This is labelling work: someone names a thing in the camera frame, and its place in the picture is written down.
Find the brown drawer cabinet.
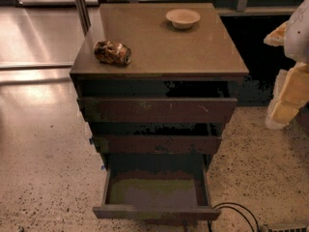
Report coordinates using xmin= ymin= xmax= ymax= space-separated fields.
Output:
xmin=70 ymin=4 xmax=248 ymax=161

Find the black cable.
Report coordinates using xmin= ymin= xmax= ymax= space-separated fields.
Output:
xmin=207 ymin=202 xmax=261 ymax=232

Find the crushed drink can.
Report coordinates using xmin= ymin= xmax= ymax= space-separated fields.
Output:
xmin=94 ymin=41 xmax=131 ymax=66

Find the white ceramic bowl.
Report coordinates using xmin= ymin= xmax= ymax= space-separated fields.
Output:
xmin=166 ymin=9 xmax=201 ymax=30

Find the drawer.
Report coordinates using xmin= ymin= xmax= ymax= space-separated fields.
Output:
xmin=93 ymin=168 xmax=220 ymax=223
xmin=77 ymin=97 xmax=238 ymax=123
xmin=93 ymin=135 xmax=222 ymax=155

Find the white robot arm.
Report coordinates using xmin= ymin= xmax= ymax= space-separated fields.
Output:
xmin=264 ymin=0 xmax=309 ymax=130

